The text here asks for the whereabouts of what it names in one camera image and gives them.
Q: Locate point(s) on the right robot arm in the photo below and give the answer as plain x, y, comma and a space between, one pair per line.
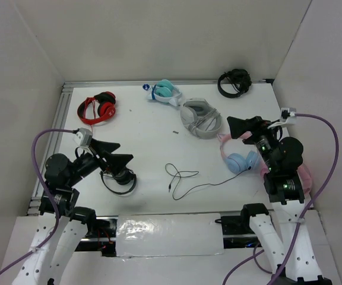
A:
289, 251

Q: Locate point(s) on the small black headphones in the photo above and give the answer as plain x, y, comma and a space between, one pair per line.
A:
123, 178

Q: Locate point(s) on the teal white cat-ear headphones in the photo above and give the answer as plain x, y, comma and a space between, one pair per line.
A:
164, 92

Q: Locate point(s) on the grey white headphones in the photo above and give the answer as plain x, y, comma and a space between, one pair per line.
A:
200, 118

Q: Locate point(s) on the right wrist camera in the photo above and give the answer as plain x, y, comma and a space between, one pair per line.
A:
287, 118

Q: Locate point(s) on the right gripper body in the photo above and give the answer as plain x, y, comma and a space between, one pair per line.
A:
266, 140

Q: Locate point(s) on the blue pink cat-ear headphones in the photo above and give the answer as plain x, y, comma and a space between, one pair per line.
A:
236, 163

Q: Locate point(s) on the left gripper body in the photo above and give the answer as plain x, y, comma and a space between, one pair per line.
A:
87, 162

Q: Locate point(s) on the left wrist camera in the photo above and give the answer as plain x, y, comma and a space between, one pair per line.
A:
83, 137

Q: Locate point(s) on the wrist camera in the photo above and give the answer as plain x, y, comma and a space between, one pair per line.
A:
83, 137
287, 118

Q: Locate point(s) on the large black headphones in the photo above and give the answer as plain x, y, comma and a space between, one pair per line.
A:
239, 79

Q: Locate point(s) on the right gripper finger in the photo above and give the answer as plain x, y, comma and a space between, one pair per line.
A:
240, 123
243, 132

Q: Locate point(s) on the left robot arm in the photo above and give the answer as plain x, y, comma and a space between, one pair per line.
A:
62, 224

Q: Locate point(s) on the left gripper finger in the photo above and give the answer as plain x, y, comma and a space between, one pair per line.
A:
115, 163
100, 147

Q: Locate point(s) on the white taped cover sheet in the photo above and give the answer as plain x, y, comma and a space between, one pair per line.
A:
174, 235

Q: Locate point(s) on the red black headphones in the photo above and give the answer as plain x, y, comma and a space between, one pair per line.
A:
103, 108

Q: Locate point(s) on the pink gaming headset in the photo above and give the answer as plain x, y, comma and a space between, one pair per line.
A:
304, 176

